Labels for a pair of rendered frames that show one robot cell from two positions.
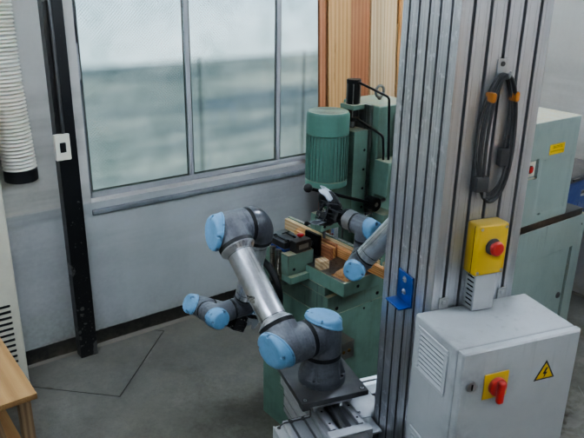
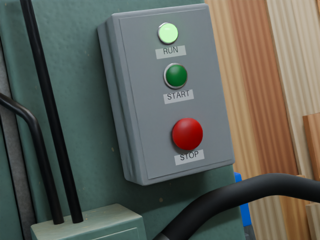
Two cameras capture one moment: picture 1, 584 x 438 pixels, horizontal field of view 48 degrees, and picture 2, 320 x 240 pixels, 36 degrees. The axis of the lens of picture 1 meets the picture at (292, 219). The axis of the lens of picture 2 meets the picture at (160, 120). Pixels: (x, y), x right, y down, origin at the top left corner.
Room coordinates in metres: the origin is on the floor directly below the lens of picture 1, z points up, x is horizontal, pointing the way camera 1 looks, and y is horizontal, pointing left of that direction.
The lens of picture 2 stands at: (2.26, -0.62, 1.40)
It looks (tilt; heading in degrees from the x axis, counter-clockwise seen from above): 3 degrees down; 18
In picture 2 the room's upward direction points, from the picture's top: 10 degrees counter-clockwise
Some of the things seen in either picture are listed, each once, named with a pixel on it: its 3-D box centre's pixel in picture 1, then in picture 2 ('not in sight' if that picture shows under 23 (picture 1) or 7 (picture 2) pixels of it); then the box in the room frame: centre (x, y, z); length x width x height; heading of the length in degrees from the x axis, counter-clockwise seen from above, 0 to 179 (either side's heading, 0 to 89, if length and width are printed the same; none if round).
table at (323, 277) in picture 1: (305, 262); not in sight; (2.56, -0.06, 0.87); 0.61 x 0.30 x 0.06; 39
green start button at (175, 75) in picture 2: not in sight; (176, 75); (2.70, -0.50, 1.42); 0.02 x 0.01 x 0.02; 129
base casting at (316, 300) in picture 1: (342, 271); not in sight; (2.71, -0.23, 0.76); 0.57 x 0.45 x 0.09; 129
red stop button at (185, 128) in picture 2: not in sight; (187, 134); (2.70, -0.50, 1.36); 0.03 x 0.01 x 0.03; 129
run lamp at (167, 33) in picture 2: not in sight; (168, 33); (2.70, -0.50, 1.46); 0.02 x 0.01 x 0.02; 129
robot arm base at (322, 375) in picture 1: (321, 363); not in sight; (1.79, -0.10, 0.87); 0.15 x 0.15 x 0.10
